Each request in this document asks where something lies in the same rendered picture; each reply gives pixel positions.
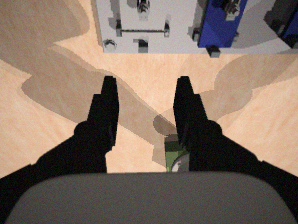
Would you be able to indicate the toggle clamp with red handle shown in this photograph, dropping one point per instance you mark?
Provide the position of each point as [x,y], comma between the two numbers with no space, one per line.
[231,9]

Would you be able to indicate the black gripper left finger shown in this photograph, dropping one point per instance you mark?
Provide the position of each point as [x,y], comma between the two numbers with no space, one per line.
[79,154]

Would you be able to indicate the blue flat plate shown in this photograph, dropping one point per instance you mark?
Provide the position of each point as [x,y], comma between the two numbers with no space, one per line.
[216,32]

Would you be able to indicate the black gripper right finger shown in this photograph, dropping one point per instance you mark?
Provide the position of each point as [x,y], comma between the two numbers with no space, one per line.
[210,150]

